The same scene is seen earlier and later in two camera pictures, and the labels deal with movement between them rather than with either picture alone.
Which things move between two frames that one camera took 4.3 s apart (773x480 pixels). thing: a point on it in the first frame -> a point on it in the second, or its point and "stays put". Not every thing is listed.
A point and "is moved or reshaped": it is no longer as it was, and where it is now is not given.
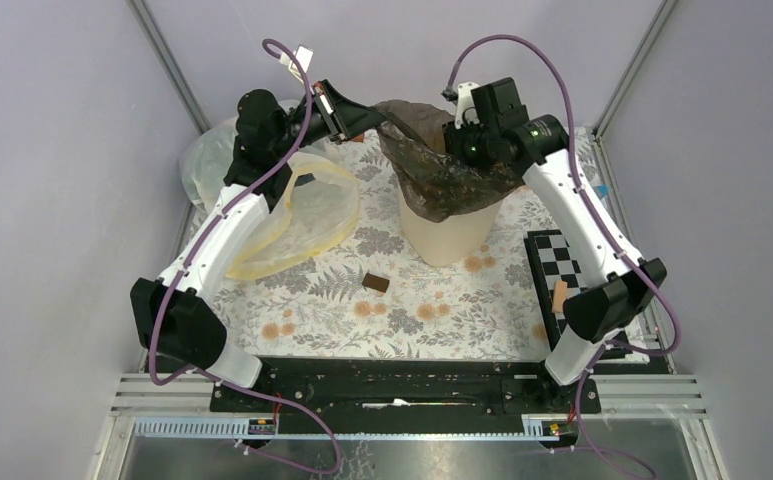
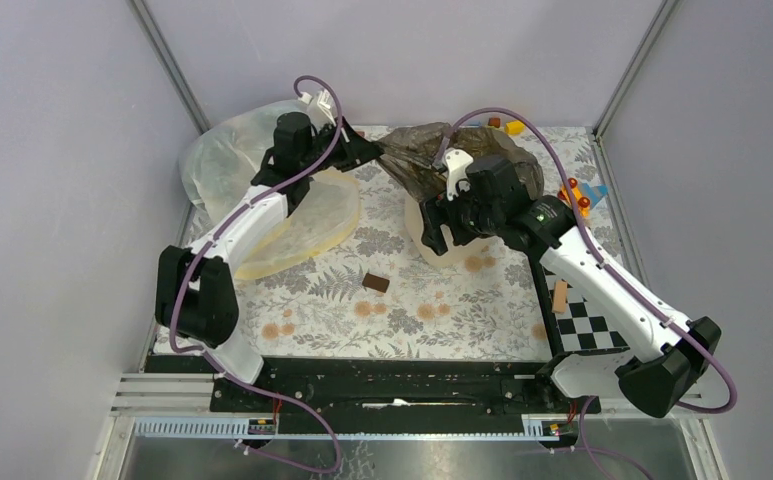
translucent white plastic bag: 319,211 stays put
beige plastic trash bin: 455,240 stays put
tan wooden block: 559,296 stays put
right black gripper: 452,139 -> 437,210
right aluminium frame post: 657,24 stays put
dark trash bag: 432,180 is moved or reshaped
